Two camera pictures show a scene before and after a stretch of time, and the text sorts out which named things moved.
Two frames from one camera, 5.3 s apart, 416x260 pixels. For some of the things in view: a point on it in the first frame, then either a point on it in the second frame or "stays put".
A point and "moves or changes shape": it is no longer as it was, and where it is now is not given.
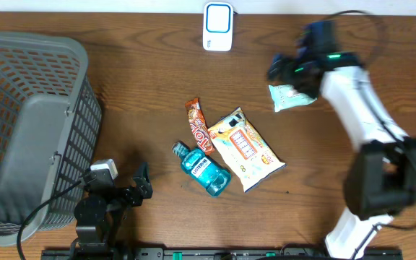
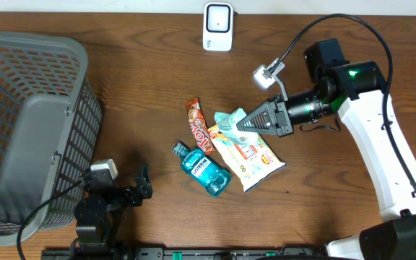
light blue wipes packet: x=285 y=96 moves or changes shape
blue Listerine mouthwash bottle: x=201 y=170 stays put
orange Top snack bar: x=198 y=125 stays put
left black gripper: x=143 y=186 stays put
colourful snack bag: x=245 y=149 stays put
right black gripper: x=287 y=72 -> x=279 y=126
